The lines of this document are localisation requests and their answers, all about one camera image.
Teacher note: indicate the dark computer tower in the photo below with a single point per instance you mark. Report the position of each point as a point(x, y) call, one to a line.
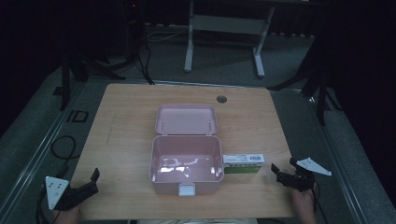
point(134, 28)

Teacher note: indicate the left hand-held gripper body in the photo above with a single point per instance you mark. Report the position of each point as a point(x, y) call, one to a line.
point(56, 190)

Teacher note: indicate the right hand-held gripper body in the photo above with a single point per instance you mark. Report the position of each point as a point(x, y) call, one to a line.
point(302, 178)

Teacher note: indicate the white and green medicine box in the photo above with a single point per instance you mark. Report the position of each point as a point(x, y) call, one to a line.
point(243, 159)

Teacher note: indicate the person's left hand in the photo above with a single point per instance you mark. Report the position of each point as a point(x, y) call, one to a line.
point(67, 216)

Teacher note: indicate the white metal desk frame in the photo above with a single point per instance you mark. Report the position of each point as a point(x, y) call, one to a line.
point(224, 25)

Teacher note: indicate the person's right hand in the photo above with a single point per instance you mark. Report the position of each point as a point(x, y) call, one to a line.
point(303, 203)

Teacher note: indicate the black tripod stand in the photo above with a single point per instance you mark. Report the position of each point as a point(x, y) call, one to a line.
point(77, 70)
point(317, 81)

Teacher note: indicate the metal floor rail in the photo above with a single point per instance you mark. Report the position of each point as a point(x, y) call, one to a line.
point(40, 149)
point(336, 161)

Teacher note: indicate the pink storage box lid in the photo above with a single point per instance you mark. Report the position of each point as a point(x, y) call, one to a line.
point(186, 149)

